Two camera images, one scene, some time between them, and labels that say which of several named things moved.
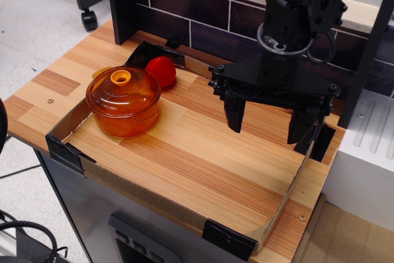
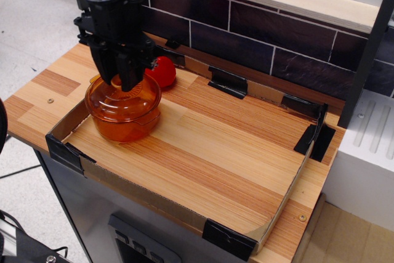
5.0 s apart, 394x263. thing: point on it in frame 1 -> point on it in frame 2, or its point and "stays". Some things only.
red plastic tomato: [164, 69] stays
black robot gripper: [281, 78] -> [112, 24]
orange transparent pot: [124, 100] stays
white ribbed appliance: [361, 181] stays
